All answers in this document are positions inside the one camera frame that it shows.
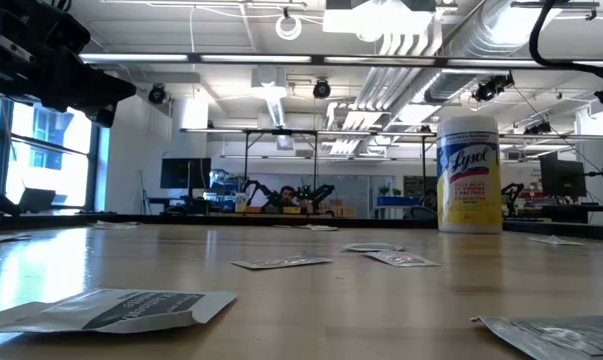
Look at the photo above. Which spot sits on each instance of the black computer monitor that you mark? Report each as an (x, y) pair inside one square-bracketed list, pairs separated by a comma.
[(563, 177), (186, 173)]

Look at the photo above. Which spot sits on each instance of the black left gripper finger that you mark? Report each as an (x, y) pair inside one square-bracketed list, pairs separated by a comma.
[(101, 92)]

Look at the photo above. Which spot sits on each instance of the dark open laptop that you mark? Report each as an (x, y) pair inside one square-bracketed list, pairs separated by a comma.
[(37, 200)]

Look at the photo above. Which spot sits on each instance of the white bottle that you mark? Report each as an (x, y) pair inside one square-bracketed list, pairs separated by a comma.
[(241, 202)]

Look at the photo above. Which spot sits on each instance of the black ceiling camera mount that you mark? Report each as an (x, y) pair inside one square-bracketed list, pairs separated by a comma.
[(491, 87), (538, 129)]

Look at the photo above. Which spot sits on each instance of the silver ventilation duct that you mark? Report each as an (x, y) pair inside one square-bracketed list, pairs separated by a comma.
[(481, 35)]

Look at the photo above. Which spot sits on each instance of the small white packet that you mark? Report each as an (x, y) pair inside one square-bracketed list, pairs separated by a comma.
[(556, 241)]

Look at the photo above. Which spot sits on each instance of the Lysol wipes canister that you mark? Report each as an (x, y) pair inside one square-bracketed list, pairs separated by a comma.
[(468, 175)]

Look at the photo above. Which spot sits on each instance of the long ceiling light strip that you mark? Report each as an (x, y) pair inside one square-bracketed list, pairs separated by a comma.
[(131, 58)]

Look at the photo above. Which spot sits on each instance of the white ceiling light panel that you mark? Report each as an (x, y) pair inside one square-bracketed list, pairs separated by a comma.
[(376, 20)]

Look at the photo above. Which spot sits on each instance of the black round ceiling camera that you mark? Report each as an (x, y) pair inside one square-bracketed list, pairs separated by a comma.
[(322, 90), (157, 95)]

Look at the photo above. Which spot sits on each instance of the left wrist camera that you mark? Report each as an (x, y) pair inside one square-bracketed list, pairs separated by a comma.
[(16, 50)]

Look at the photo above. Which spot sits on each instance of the person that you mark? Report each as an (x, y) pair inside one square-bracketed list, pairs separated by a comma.
[(287, 195)]

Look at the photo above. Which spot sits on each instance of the white packet dark print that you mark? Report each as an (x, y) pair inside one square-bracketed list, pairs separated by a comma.
[(323, 228), (371, 247), (116, 225), (3, 238), (131, 310), (556, 340)]

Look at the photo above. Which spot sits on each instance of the black background rig frame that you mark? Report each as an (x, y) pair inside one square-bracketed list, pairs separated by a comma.
[(281, 132)]

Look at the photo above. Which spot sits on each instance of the blue storage bin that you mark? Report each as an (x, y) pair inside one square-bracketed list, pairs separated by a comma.
[(398, 201)]

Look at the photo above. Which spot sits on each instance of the white packet red print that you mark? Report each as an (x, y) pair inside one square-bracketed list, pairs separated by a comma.
[(401, 259), (281, 262)]

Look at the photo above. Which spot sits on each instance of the black aluminium table frame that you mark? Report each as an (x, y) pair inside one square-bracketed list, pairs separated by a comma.
[(181, 219)]

